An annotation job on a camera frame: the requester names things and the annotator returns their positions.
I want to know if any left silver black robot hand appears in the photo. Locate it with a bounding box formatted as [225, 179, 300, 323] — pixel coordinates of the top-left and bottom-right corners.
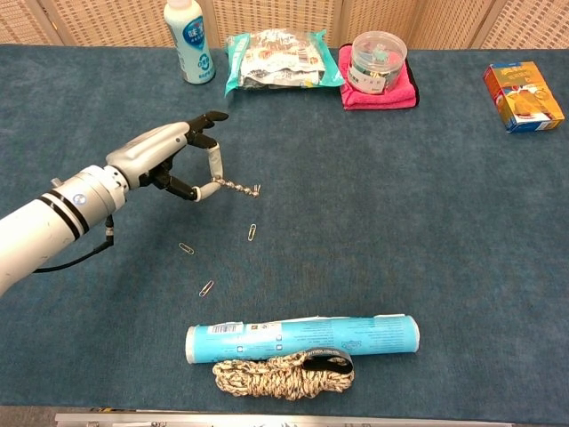
[105, 110, 229, 204]

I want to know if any metal bead chain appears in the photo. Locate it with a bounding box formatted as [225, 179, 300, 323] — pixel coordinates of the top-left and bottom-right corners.
[212, 176, 257, 197]

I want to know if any clear round container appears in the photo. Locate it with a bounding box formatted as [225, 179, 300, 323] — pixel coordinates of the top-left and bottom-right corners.
[349, 30, 409, 95]

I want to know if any white blue drink bottle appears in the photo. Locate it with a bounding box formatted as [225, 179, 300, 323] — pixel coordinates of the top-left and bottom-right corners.
[163, 0, 217, 85]

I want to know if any teal plastic snack bag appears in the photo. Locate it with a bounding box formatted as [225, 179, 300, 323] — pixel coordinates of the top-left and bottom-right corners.
[223, 28, 346, 98]

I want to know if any woven wicker folding screen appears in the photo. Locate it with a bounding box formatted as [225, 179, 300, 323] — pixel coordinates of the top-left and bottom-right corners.
[0, 0, 569, 51]

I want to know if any pink folded cloth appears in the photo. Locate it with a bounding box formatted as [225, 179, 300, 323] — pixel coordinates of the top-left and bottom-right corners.
[338, 44, 419, 111]

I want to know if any light blue cylindrical roll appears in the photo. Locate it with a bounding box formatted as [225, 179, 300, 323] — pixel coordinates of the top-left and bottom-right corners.
[185, 313, 421, 366]

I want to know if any orange blue cardboard box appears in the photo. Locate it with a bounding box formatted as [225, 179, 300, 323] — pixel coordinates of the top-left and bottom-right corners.
[483, 60, 566, 134]

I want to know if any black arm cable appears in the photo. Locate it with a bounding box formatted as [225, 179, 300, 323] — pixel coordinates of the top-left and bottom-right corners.
[33, 214, 116, 273]

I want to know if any camouflage rope bundle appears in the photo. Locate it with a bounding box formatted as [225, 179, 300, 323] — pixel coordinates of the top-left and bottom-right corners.
[211, 350, 356, 401]

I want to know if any black rope strap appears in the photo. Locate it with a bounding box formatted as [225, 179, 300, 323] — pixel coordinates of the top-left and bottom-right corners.
[301, 347, 355, 377]

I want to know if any aluminium frame rail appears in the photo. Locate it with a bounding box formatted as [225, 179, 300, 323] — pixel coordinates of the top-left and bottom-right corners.
[55, 412, 512, 427]

